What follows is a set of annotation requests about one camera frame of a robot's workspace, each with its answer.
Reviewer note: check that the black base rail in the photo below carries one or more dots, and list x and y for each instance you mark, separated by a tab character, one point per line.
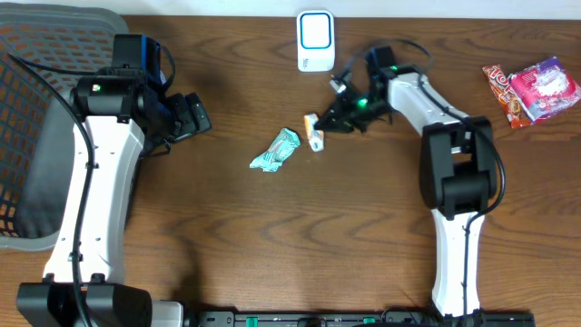
391	317

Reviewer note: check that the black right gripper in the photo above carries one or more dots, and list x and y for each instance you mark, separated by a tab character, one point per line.
343	123

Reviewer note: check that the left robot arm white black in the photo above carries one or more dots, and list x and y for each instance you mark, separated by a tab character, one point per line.
122	113

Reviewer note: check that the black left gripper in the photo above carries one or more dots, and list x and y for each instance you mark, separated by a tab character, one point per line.
182	117

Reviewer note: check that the teal snack packet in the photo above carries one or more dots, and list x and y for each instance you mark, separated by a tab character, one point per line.
283	146

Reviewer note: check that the small orange snack packet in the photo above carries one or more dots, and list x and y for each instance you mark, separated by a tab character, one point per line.
315	137

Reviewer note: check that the red orange candy bar wrapper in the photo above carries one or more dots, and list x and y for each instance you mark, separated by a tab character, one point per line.
510	104

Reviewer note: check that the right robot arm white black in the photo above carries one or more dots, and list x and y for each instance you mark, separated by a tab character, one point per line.
461	176

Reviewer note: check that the purple red snack bag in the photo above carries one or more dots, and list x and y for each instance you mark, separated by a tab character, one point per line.
545	89

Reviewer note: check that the dark grey plastic basket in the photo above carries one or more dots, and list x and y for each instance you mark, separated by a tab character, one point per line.
44	48

